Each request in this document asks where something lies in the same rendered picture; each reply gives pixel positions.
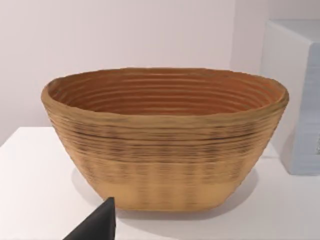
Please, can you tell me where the brown woven basket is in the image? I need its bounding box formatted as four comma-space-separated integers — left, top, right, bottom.
40, 67, 290, 213

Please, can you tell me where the pale grey box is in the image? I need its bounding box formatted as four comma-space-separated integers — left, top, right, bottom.
258, 19, 320, 176

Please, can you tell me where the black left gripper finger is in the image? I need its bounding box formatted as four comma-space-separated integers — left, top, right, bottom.
62, 196, 117, 240

